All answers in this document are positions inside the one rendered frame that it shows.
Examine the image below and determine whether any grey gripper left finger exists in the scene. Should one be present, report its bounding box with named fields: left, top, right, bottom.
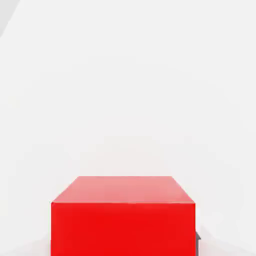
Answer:
left=5, top=229, right=52, bottom=256

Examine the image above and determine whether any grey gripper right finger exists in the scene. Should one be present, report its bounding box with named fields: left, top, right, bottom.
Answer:
left=195, top=225, right=253, bottom=256

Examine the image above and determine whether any small red cube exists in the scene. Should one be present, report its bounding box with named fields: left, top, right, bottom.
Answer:
left=50, top=175, right=196, bottom=256

